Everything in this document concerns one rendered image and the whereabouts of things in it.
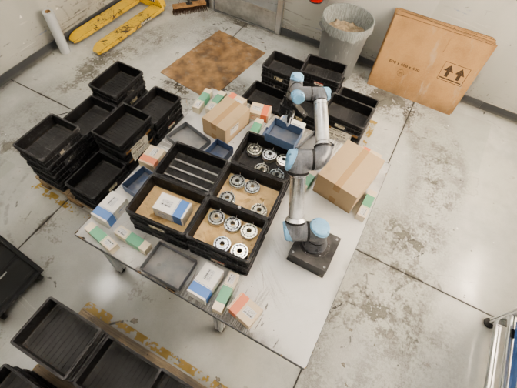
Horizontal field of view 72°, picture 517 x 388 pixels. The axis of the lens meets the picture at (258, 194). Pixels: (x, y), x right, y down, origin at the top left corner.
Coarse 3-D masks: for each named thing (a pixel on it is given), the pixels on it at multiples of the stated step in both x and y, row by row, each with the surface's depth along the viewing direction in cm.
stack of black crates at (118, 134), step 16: (112, 112) 293; (128, 112) 306; (144, 112) 296; (96, 128) 283; (112, 128) 297; (128, 128) 298; (144, 128) 294; (112, 144) 277; (128, 144) 285; (128, 160) 294
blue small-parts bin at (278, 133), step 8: (280, 120) 226; (272, 128) 230; (280, 128) 231; (288, 128) 228; (296, 128) 225; (272, 136) 219; (280, 136) 227; (288, 136) 227; (296, 136) 228; (280, 144) 221; (288, 144) 217; (296, 144) 222
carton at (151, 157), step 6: (150, 150) 251; (156, 150) 251; (162, 150) 252; (144, 156) 248; (150, 156) 248; (156, 156) 248; (162, 156) 252; (144, 162) 245; (150, 162) 245; (156, 162) 247; (150, 168) 248
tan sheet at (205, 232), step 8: (208, 224) 216; (232, 224) 217; (200, 232) 213; (208, 232) 213; (216, 232) 213; (224, 232) 214; (208, 240) 210; (232, 240) 211; (240, 240) 212; (256, 240) 212; (248, 248) 209; (248, 256) 206
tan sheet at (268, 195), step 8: (224, 184) 233; (240, 192) 230; (264, 192) 231; (272, 192) 232; (240, 200) 227; (248, 200) 227; (256, 200) 228; (264, 200) 228; (272, 200) 228; (248, 208) 224
